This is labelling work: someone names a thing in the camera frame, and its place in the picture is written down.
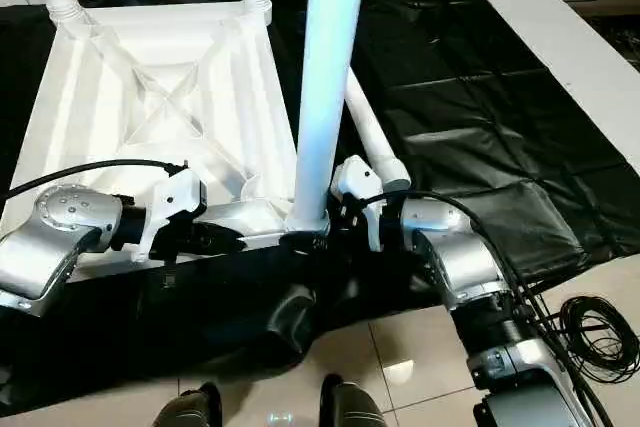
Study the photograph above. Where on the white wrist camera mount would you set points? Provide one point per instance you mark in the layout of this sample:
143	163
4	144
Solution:
172	202
357	179

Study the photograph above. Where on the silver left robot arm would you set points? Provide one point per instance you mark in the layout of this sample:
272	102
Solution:
65	227

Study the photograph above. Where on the black glossy mat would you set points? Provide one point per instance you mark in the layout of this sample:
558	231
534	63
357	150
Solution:
475	122

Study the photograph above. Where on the dark rounded robot body part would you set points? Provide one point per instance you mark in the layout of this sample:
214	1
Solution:
352	407
190	409

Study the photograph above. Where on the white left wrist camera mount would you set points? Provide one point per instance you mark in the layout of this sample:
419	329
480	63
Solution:
172	202

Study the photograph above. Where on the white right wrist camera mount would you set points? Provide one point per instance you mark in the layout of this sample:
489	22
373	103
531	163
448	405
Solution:
357	179

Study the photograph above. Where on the white plastic stool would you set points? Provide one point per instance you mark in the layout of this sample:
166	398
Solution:
125	97

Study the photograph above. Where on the white flat board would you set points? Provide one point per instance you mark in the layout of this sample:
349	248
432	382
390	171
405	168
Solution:
560	57

